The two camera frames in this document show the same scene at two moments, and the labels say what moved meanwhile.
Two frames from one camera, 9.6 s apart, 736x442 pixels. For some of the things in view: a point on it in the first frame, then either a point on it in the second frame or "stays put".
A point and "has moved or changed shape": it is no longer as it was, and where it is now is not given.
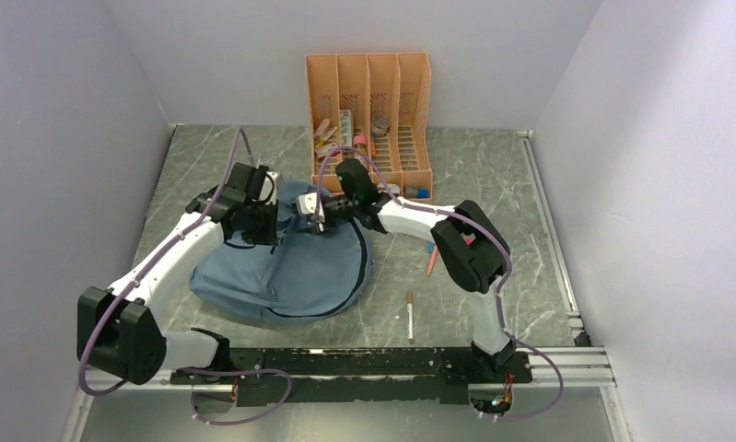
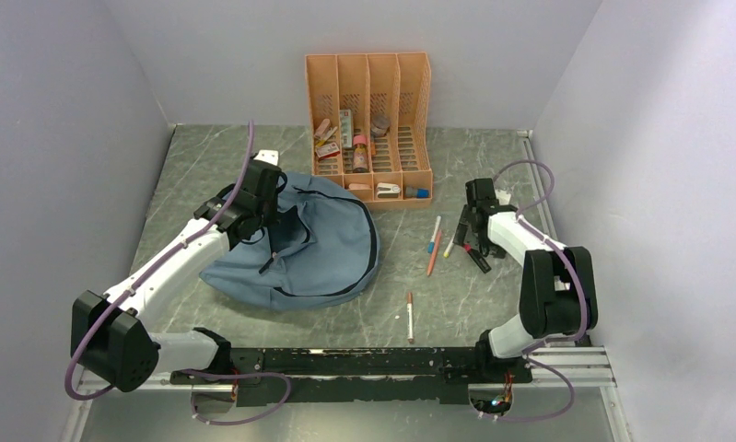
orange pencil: x=432 y=260 stays put
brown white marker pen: x=410 y=332 stays put
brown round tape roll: x=379 y=124 stays put
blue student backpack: x=303 y=278 has moved or changed shape
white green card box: x=345 y=128 stays put
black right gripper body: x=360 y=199 to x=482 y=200
